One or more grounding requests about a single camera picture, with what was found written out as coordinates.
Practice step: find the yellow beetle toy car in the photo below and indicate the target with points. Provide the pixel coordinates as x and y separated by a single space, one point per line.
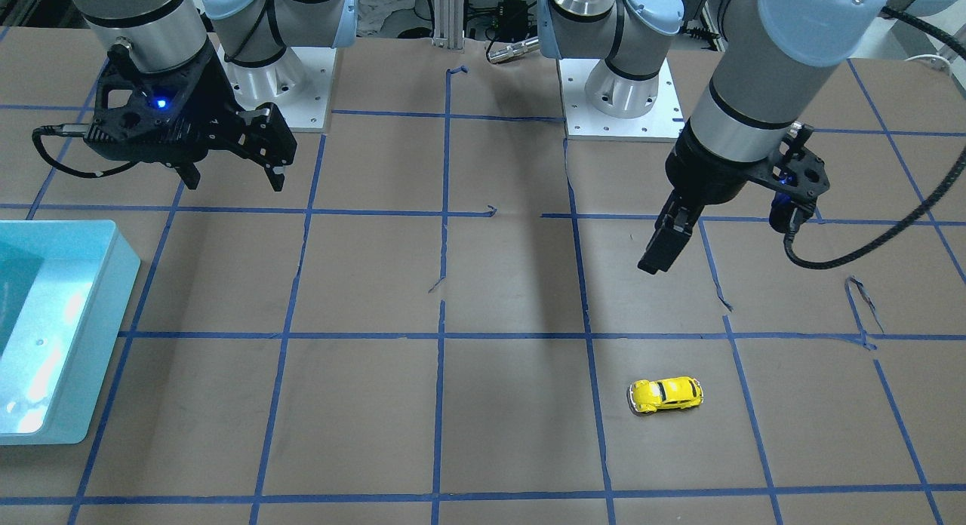
677 393

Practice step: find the turquoise plastic bin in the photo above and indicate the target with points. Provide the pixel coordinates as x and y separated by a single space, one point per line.
65 287

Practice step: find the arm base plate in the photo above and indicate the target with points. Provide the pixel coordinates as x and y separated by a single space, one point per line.
300 84
600 105

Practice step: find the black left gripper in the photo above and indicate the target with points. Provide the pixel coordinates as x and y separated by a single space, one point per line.
713 172

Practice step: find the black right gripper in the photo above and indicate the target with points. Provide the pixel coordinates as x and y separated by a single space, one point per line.
213 102

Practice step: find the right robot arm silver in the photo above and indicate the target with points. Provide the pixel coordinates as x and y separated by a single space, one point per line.
167 33

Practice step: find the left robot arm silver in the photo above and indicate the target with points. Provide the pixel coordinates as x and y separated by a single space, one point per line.
779 54

